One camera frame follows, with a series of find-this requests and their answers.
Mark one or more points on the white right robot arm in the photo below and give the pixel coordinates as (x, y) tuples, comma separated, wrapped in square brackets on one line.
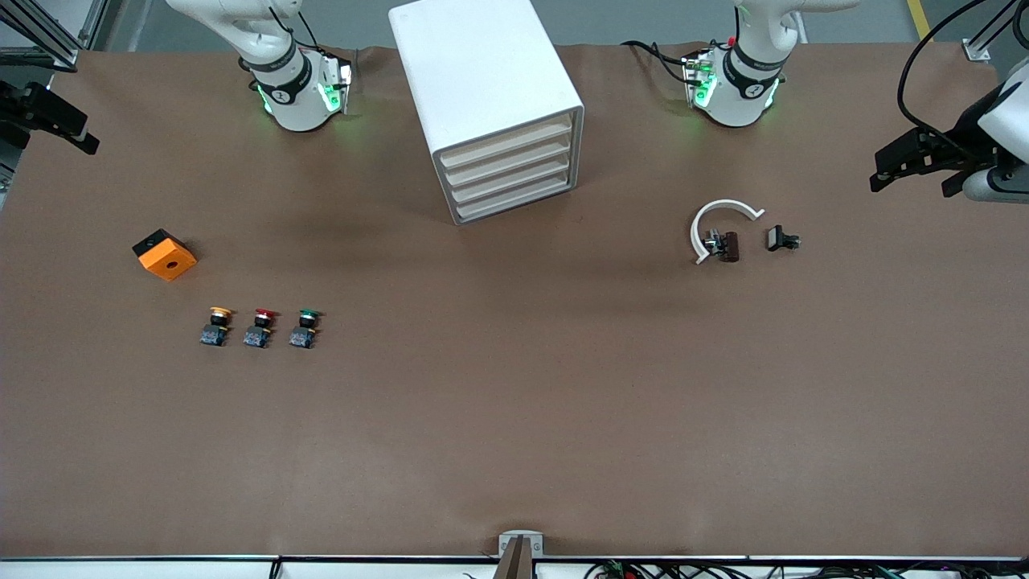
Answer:
[(293, 108)]

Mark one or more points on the grey metal bracket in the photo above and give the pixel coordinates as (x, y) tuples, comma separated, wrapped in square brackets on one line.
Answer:
[(521, 536)]

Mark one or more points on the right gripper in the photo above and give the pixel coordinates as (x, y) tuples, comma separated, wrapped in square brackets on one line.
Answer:
[(30, 107)]

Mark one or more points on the yellow push button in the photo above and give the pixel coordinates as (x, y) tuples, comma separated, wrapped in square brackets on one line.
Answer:
[(215, 328)]

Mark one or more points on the red push button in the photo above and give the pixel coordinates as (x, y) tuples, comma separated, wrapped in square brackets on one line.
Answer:
[(260, 330)]

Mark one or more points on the white curved plastic part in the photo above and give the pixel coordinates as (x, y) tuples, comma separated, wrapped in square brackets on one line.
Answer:
[(697, 229)]

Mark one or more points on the white drawer cabinet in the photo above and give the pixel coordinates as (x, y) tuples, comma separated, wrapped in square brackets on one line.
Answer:
[(474, 72)]

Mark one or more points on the green push button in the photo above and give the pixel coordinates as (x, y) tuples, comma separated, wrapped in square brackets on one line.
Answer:
[(304, 330)]

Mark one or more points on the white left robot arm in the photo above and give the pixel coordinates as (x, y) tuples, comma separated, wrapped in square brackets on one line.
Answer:
[(744, 96)]

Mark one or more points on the cream cabinet drawer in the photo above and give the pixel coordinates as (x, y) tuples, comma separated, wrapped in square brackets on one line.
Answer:
[(506, 141), (509, 160), (512, 178), (515, 198)]

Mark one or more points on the small black plastic part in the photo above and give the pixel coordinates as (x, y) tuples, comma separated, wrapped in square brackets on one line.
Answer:
[(776, 238)]

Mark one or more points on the brown table mat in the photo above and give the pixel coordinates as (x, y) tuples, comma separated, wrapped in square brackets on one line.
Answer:
[(514, 402)]

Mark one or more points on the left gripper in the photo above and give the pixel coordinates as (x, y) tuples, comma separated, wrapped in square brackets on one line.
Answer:
[(958, 145)]

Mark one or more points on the white table edge rail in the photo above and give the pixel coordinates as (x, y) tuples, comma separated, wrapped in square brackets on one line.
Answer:
[(161, 569)]

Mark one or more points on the aluminium frame profile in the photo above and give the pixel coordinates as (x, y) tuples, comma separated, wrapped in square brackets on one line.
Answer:
[(66, 59), (977, 51)]

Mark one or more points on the yellow floor tape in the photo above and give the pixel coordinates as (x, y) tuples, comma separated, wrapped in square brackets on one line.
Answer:
[(919, 18)]

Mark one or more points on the orange box with hole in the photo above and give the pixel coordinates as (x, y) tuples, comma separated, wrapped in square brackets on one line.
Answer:
[(169, 259)]

